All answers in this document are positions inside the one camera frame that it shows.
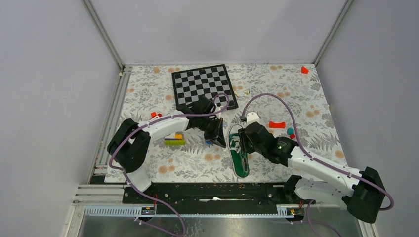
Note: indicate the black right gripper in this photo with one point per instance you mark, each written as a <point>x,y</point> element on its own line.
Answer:
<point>243,138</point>

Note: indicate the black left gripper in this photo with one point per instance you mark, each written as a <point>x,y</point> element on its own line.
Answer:
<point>217,136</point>

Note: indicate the green canvas sneaker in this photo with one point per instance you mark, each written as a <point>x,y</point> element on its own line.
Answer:
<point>239,157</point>

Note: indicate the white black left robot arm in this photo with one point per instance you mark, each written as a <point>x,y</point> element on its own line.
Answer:
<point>129,146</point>

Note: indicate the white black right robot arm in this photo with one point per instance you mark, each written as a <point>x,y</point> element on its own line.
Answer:
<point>361,192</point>

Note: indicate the red arch block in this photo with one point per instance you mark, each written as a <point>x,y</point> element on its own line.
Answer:
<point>278,125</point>

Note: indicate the stacked colourful toy bricks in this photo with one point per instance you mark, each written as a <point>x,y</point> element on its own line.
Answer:
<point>175,139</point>

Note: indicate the small wooden piece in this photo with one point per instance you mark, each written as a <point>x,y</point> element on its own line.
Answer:
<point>240,93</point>

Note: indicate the floral table mat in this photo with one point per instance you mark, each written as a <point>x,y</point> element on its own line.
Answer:
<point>278,93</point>

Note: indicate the black grey chessboard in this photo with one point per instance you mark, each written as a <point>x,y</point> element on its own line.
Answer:
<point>212,82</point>

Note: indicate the red toy brick window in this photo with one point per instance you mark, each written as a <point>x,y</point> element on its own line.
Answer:
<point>155,115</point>

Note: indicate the red wedge block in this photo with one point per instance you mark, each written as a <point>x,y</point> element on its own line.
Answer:
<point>304,70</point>

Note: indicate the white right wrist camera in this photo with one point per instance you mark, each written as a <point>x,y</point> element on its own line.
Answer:
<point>251,118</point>

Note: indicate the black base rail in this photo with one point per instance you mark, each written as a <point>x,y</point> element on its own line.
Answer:
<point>207,200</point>

